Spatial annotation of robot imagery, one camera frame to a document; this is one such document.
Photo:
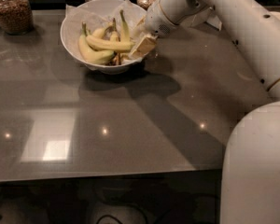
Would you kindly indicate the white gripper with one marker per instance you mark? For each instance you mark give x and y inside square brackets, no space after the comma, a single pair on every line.
[154,20]

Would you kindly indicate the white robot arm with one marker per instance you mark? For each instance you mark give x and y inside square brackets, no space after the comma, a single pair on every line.
[250,184]

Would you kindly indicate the upright yellow banana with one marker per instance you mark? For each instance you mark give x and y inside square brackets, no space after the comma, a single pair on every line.
[124,32]

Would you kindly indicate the middle short yellow banana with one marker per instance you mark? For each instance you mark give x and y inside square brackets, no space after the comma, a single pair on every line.
[114,36]

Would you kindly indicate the white bowl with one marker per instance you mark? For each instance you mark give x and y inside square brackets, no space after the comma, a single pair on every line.
[74,22]

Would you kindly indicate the small back yellow banana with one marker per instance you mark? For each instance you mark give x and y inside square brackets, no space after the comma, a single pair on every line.
[100,32]

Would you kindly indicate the large curved yellow banana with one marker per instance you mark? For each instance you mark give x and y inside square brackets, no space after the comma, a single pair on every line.
[90,55]

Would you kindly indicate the white folded card stand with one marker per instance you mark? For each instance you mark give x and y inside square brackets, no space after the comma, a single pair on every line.
[207,15]

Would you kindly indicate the left glass jar of grains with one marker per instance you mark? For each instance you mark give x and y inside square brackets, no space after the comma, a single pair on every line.
[16,16]

